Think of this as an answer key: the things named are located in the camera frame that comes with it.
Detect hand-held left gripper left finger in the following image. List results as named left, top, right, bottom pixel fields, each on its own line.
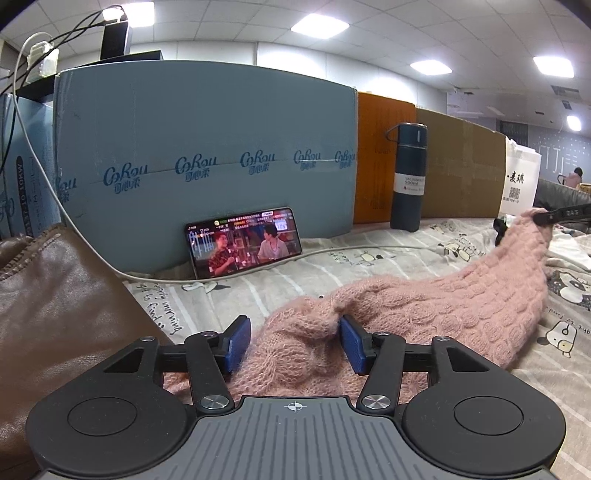
left=88, top=316, right=252, bottom=415

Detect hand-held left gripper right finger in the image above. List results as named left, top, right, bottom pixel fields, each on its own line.
left=339, top=315, right=504, bottom=416

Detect pink knitted sweater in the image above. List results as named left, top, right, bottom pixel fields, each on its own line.
left=161, top=209, right=555, bottom=416

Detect dark grey sofa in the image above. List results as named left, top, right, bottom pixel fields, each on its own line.
left=533, top=178, right=591, bottom=212

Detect white cloth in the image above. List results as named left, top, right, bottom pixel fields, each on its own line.
left=545, top=225, right=591, bottom=272

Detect white tote bag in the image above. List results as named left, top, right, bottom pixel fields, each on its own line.
left=499, top=136, right=542, bottom=219

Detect brown cardboard box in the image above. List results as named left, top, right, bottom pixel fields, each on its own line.
left=414, top=107, right=508, bottom=220

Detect cartoon printed bedsheet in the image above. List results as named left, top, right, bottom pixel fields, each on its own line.
left=121, top=216, right=591, bottom=480

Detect dark teal thermos bottle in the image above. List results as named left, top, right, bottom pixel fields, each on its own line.
left=385, top=122, right=428, bottom=232

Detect black smartphone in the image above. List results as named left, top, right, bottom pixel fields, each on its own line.
left=185, top=207, right=303, bottom=280

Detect orange board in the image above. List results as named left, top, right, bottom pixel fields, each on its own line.
left=353, top=91, right=419, bottom=225

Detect ceiling light panel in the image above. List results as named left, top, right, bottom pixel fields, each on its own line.
left=410, top=58, right=453, bottom=77
left=290, top=10, right=352, bottom=38
left=532, top=56, right=575, bottom=83

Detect brown leather jacket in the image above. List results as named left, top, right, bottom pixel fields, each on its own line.
left=0, top=223, right=175, bottom=480

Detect large blue cardboard box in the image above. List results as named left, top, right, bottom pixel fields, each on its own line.
left=52, top=59, right=359, bottom=283

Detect small blue cardboard box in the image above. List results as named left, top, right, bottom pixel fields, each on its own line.
left=0, top=92, right=64, bottom=241

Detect black charger device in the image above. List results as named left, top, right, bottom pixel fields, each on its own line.
left=100, top=19, right=133, bottom=62

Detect white power adapter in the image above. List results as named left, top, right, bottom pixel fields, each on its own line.
left=25, top=41, right=61, bottom=80

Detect white charging cable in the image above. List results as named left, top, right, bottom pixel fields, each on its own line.
left=13, top=34, right=444, bottom=281

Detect black cables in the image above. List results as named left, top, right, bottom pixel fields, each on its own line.
left=25, top=4, right=127, bottom=86

